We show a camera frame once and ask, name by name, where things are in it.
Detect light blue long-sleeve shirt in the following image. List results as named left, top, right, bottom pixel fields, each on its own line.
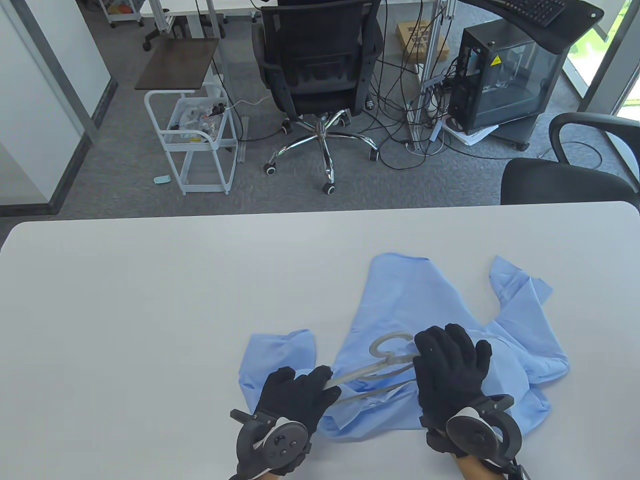
left=238, top=252, right=571, bottom=443

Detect person's right forearm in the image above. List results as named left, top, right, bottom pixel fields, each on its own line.
left=452, top=452, right=493, bottom=480

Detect white papers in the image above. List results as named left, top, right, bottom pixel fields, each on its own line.
left=442, top=120, right=501, bottom=147

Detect gray hanger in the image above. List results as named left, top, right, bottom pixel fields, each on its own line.
left=322, top=331, right=418, bottom=403

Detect black mesh office chair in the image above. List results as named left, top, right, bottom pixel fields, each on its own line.
left=252, top=0, right=385, bottom=196

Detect cardboard box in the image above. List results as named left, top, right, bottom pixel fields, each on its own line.
left=395, top=20, right=451, bottom=63

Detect tangle of black cables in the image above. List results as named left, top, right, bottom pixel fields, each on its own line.
left=370, top=0, right=603, bottom=171

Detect white storage trolley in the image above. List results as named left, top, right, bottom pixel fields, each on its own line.
left=98, top=0, right=145, bottom=28

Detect black keyboard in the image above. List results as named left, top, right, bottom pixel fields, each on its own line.
left=492, top=0, right=568, bottom=27

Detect white utility cart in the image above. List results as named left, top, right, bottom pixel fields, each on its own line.
left=144, top=82, right=240, bottom=196

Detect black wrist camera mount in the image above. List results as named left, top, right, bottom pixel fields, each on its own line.
left=425, top=430, right=455, bottom=455

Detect white desk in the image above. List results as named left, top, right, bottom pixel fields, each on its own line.
left=139, top=0, right=273, bottom=38

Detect brown wooden side table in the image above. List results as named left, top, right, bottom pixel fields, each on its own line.
left=134, top=37, right=221, bottom=92

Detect black tracking controller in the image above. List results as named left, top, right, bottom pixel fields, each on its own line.
left=230, top=409, right=313, bottom=476
left=445, top=395, right=523, bottom=461

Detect black armchair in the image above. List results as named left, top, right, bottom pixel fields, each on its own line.
left=500, top=112, right=640, bottom=207

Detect aluminium frame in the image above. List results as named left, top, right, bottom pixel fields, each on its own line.
left=406, top=0, right=458, bottom=151

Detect person's left hand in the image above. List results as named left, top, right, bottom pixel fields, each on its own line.
left=251, top=365, right=342, bottom=435

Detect person's right hand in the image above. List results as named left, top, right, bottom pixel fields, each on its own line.
left=412, top=323, right=501, bottom=435

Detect clear bags of parts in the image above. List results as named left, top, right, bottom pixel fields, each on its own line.
left=167, top=97, right=226, bottom=143

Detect black computer trolley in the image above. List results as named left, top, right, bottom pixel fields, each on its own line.
left=492, top=117, right=538, bottom=151

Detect black desk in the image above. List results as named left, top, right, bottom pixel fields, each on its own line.
left=457, top=0, right=605, bottom=53

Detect black computer tower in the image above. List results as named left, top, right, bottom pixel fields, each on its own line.
left=446, top=20, right=571, bottom=136

